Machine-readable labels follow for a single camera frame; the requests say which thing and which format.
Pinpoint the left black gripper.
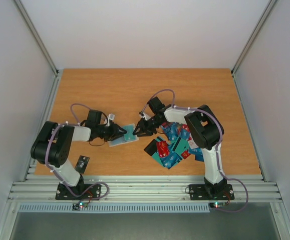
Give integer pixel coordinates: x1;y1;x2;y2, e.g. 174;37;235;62
96;122;127;142

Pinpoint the beige card holder wallet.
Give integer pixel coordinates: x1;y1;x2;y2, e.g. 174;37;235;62
108;133;139;147

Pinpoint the teal VIP card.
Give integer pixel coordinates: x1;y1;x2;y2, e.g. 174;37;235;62
123;124;138;142

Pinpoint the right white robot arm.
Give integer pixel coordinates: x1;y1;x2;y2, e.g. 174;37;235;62
133;97;227;199

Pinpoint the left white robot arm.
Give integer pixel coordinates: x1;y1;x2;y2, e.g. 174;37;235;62
31;110;127;201

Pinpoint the black card under red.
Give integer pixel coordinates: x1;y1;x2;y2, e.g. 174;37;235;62
144;139;158;157

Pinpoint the red VIP card left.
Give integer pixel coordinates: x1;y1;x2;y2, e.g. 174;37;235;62
156;141;170;158

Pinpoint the red vip card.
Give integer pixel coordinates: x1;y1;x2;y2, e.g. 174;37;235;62
156;141;170;158
181;124;189;132

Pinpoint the blue card centre top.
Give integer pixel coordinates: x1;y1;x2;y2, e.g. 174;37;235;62
162;122;178;142

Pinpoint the blue card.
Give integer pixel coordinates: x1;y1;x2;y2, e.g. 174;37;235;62
162;122;178;142
195;153;204;162

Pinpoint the red VIP card upper right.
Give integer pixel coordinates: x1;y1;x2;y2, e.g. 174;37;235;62
181;124;189;132

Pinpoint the lone black VIP card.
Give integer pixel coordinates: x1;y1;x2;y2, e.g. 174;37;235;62
75;155;90;174

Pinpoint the white red card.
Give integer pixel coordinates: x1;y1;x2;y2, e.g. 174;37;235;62
188;139;198;149

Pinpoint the blue card right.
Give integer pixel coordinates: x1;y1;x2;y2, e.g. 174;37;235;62
195;153;204;162

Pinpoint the left small circuit board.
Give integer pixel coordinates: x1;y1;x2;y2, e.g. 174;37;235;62
72;202;89;211

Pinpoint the small circuit board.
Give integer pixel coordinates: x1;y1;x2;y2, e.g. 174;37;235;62
209;201;227;209
72;202;89;211

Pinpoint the right small circuit board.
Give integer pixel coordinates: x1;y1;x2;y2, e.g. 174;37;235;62
209;201;227;209

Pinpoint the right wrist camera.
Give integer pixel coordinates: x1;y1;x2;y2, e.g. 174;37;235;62
139;111;151;121

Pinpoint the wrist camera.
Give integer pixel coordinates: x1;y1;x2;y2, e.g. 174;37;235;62
105;113;115;126
139;111;151;121

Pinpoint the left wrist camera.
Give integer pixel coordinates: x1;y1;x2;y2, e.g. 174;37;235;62
105;113;115;126

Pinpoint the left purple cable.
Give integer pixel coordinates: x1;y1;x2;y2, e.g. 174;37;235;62
45;103;110;201

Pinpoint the purple cable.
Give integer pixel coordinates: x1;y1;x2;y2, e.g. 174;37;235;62
142;88;249;213
45;103;110;201

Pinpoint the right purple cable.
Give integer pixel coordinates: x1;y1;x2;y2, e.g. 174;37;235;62
142;88;249;213

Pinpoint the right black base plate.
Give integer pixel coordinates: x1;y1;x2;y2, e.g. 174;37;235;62
186;184;235;201

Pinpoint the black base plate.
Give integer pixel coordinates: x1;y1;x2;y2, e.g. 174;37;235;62
186;184;235;201
55;183;101;201

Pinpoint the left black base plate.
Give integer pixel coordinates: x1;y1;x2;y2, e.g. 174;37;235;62
55;183;101;201

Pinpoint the grey slotted cable duct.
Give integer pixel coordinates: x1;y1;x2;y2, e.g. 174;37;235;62
18;202;210;214

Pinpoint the left aluminium frame post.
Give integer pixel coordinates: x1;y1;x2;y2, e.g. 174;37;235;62
12;0;60;76

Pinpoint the aluminium frame post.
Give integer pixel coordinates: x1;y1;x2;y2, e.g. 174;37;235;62
12;0;60;76
230;0;279;76

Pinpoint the right aluminium frame post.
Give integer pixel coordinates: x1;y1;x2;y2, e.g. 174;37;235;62
230;0;279;76

